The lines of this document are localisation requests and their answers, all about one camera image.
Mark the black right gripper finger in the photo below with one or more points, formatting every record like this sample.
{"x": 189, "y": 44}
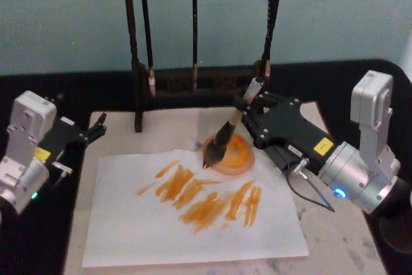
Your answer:
{"x": 262, "y": 97}
{"x": 241, "y": 106}

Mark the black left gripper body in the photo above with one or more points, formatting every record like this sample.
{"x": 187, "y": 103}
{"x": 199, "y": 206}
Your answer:
{"x": 61, "y": 136}

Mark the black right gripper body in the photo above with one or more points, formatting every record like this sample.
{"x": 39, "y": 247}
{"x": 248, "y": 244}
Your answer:
{"x": 289, "y": 130}

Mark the large brush with dark bristles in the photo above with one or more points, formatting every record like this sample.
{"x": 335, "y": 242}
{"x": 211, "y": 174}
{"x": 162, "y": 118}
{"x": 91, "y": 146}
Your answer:
{"x": 220, "y": 144}

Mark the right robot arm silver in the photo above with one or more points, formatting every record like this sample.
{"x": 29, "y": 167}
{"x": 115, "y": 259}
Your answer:
{"x": 370, "y": 159}

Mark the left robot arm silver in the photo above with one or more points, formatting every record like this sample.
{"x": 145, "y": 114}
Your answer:
{"x": 27, "y": 133}

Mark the orange paint dish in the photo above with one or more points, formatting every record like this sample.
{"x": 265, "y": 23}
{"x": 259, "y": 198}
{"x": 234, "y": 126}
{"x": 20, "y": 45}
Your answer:
{"x": 241, "y": 157}

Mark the pale felt mat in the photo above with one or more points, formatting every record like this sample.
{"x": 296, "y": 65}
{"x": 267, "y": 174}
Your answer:
{"x": 154, "y": 133}

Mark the black brush rack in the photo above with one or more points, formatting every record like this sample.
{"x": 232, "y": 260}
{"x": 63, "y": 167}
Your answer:
{"x": 136, "y": 72}

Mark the hanging brush with brown tip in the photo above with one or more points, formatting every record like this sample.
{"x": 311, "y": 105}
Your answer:
{"x": 267, "y": 30}

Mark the hanging thin dark brush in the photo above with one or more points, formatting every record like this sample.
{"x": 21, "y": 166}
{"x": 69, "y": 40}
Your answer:
{"x": 194, "y": 30}

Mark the hanging brush with pale tip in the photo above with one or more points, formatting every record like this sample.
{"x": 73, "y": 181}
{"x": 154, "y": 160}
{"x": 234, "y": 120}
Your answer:
{"x": 147, "y": 30}

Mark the white paper with orange strokes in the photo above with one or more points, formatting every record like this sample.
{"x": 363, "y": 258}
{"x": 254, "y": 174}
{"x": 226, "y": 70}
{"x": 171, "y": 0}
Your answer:
{"x": 145, "y": 223}

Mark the black table cloth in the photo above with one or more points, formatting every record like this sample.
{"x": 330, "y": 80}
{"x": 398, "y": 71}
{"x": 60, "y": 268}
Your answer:
{"x": 32, "y": 242}

